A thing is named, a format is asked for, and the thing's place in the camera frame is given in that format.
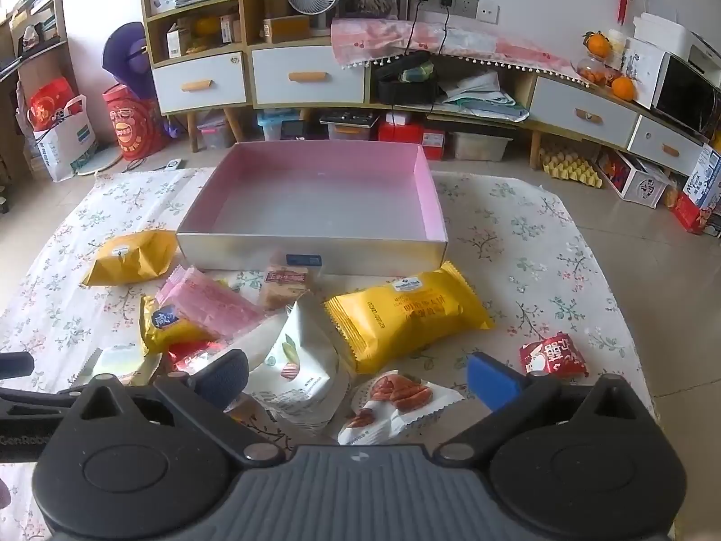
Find brown biscuit packet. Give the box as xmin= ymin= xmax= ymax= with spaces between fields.
xmin=258 ymin=264 xmax=312 ymax=312

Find clear box blue lid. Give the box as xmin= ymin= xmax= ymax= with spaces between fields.
xmin=256 ymin=108 xmax=305 ymax=142

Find microwave oven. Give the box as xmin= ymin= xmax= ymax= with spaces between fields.
xmin=650 ymin=50 xmax=721 ymax=142

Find pink cardboard box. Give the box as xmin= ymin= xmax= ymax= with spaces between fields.
xmin=176 ymin=142 xmax=450 ymax=277

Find white box red contents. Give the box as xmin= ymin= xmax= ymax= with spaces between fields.
xmin=597 ymin=147 xmax=674 ymax=206

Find white drawer wooden handle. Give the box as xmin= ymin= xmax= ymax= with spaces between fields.
xmin=529 ymin=76 xmax=640 ymax=144
xmin=151 ymin=52 xmax=249 ymax=115
xmin=251 ymin=45 xmax=367 ymax=107
xmin=628 ymin=115 xmax=705 ymax=177

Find yellow egg tray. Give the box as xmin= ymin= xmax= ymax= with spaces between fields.
xmin=539 ymin=143 xmax=603 ymax=188

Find wooden shelf cabinet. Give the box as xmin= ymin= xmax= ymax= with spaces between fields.
xmin=138 ymin=0 xmax=373 ymax=153

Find pile of folded cloths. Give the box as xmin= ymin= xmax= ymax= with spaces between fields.
xmin=439 ymin=70 xmax=530 ymax=122

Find black box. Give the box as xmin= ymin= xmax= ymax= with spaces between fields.
xmin=374 ymin=50 xmax=443 ymax=105

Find white foam box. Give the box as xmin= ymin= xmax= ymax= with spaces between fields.
xmin=631 ymin=11 xmax=702 ymax=60

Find wooden low cabinet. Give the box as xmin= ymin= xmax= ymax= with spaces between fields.
xmin=366 ymin=50 xmax=711 ymax=178

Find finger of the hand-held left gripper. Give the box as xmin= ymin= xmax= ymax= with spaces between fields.
xmin=0 ymin=386 xmax=80 ymax=409
xmin=0 ymin=352 xmax=33 ymax=380

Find red gift packet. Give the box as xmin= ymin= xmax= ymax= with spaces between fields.
xmin=670 ymin=192 xmax=707 ymax=234

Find white printed carton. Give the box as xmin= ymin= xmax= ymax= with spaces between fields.
xmin=622 ymin=38 xmax=668 ymax=108

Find blue white milk carton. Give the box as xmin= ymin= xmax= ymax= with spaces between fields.
xmin=683 ymin=143 xmax=721 ymax=220

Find large yellow snack packet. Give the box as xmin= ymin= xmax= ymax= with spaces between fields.
xmin=324 ymin=261 xmax=495 ymax=376
xmin=82 ymin=230 xmax=178 ymax=287

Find clear packet white snack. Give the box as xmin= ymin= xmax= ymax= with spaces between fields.
xmin=222 ymin=316 xmax=294 ymax=373

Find white green pastry packet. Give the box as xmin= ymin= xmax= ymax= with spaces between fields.
xmin=84 ymin=346 xmax=164 ymax=387

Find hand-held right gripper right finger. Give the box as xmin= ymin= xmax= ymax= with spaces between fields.
xmin=433 ymin=351 xmax=648 ymax=466

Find yellow cracker packet blue label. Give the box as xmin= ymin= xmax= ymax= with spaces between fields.
xmin=139 ymin=294 xmax=220 ymax=356

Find small red snack packet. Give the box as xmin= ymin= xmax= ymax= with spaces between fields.
xmin=519 ymin=331 xmax=588 ymax=380

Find black cable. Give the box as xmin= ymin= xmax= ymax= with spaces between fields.
xmin=406 ymin=0 xmax=452 ymax=108

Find purple plush toy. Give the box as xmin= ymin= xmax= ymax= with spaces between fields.
xmin=101 ymin=21 xmax=155 ymax=99

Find white green snack packet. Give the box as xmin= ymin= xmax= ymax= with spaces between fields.
xmin=248 ymin=296 xmax=356 ymax=435

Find red flat box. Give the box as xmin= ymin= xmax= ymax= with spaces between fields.
xmin=377 ymin=113 xmax=446 ymax=160

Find clear storage box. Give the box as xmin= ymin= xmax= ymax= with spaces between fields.
xmin=197 ymin=111 xmax=234 ymax=150
xmin=451 ymin=131 xmax=513 ymax=161
xmin=320 ymin=111 xmax=379 ymax=142

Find red gift bag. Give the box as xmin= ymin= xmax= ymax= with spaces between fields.
xmin=27 ymin=79 xmax=77 ymax=130

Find white shopping bag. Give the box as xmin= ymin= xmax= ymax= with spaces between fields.
xmin=32 ymin=95 xmax=99 ymax=181

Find white nut print packet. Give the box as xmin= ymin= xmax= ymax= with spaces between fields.
xmin=337 ymin=369 xmax=465 ymax=446

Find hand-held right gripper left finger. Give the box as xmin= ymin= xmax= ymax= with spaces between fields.
xmin=73 ymin=348 xmax=286 ymax=466

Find white round base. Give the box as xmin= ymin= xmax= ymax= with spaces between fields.
xmin=70 ymin=147 xmax=122 ymax=177

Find wall socket panel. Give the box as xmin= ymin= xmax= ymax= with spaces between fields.
xmin=415 ymin=0 xmax=500 ymax=24

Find pink snack packet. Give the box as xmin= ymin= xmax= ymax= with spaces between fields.
xmin=155 ymin=265 xmax=265 ymax=344

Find pink cloth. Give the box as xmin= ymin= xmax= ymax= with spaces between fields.
xmin=330 ymin=17 xmax=592 ymax=88

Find tall white carton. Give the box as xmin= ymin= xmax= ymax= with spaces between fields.
xmin=166 ymin=28 xmax=192 ymax=60

